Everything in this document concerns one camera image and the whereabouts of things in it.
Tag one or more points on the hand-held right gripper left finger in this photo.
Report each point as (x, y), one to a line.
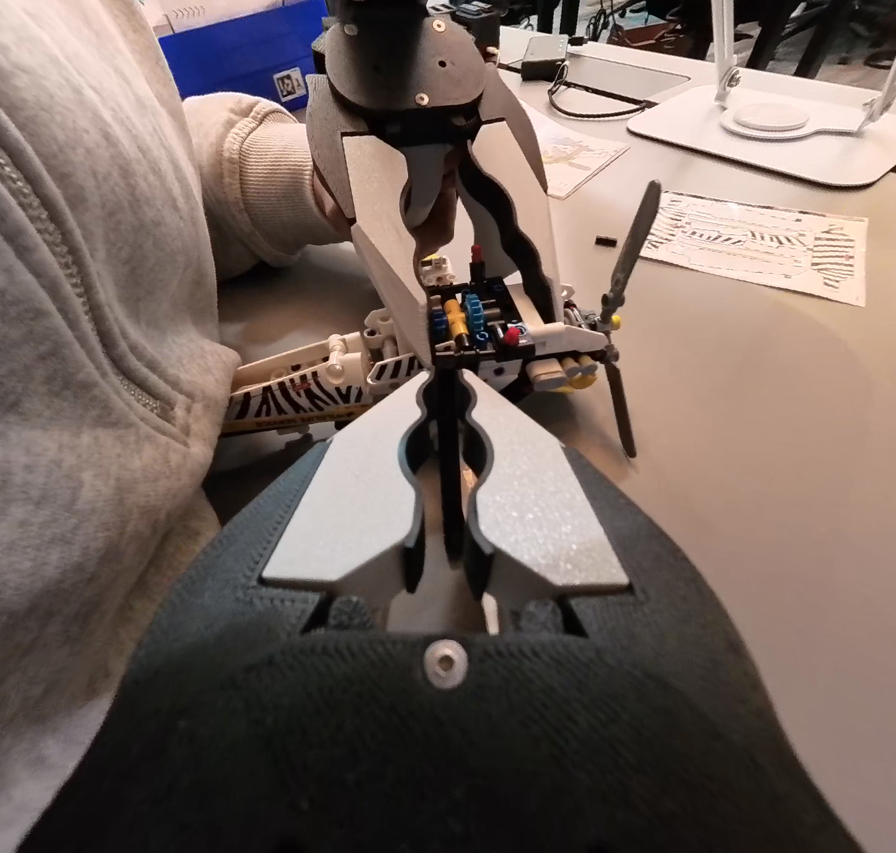
(343, 510)

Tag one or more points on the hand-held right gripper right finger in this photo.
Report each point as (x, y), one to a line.
(553, 517)

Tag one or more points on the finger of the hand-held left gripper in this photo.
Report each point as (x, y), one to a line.
(378, 195)
(528, 202)

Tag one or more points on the lego instruction booklet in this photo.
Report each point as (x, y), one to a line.
(581, 156)

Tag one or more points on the zebra striped lego airplane model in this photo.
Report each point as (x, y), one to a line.
(301, 398)

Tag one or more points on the person's left forearm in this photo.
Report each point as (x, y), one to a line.
(259, 167)

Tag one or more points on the person's left hand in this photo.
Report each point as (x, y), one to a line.
(444, 230)

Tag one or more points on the white power adapter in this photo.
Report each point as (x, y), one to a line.
(544, 54)

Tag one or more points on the labelled blue plastic bin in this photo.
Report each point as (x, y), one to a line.
(224, 54)

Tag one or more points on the zebra sticker sheet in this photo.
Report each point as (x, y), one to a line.
(756, 244)

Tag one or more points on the person's grey hoodie torso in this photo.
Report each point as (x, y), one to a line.
(84, 307)

